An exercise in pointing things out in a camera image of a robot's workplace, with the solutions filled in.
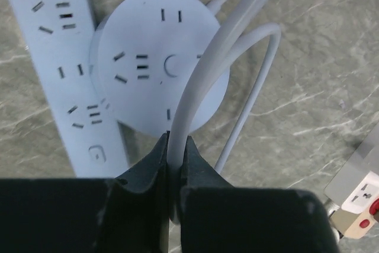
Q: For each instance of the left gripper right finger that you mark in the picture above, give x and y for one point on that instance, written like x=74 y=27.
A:
x=218 y=217

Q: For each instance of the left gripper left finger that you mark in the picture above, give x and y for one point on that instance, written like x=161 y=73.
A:
x=135 y=216

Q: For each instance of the round blue socket hub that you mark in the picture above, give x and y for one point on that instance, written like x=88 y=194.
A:
x=142 y=56

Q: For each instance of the blue power strip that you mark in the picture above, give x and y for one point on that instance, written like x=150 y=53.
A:
x=58 y=34

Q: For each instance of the beige power strip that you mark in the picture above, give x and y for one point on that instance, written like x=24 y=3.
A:
x=355 y=226

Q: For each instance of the white cube power strip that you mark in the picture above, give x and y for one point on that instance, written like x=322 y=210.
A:
x=355 y=186

